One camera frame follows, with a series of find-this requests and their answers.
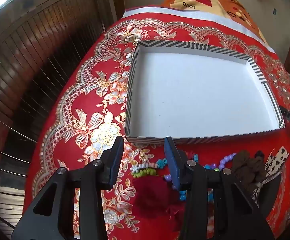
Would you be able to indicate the red satin bow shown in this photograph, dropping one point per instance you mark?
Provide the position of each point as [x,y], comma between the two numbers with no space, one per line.
[152,197]

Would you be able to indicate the white cloth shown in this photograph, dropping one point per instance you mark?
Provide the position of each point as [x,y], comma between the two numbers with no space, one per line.
[147,10]

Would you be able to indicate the brown scrunchie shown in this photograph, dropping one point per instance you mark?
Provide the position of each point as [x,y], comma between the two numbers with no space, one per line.
[247,170]

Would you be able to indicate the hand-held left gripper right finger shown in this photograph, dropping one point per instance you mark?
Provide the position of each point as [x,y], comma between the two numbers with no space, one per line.
[172,160]

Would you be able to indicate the orange printed blanket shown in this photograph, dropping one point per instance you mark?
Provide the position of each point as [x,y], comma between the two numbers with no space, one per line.
[209,5]

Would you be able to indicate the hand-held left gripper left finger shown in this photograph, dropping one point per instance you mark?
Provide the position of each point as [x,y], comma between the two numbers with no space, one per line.
[115,165]

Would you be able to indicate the leopard print bow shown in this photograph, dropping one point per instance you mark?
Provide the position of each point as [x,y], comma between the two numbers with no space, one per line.
[277,160]

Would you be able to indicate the wooden slatted door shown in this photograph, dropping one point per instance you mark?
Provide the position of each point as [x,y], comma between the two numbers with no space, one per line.
[35,55]

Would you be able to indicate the red floral tablecloth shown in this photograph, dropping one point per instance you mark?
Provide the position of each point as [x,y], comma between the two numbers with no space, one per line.
[67,87]

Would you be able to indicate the striped shallow cardboard box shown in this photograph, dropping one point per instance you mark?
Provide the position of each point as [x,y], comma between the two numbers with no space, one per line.
[197,92]

